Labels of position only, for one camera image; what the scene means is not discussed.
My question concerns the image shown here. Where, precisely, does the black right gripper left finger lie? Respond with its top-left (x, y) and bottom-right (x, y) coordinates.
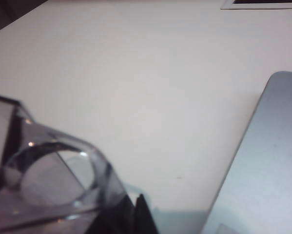
top-left (87, 192), bottom-right (136, 234)

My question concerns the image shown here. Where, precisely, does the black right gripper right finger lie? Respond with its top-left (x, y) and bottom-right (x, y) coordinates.
top-left (135, 193), bottom-right (160, 234)

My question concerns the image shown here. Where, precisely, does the clear grey plastic handled cup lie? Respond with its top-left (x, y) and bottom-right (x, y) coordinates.
top-left (0, 94), bottom-right (141, 234)

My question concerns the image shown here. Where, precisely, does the silver closed laptop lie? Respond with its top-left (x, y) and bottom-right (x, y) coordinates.
top-left (201, 71), bottom-right (292, 234)

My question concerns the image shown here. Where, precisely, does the white framed dark panel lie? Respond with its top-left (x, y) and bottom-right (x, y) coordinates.
top-left (220, 0), bottom-right (292, 10)

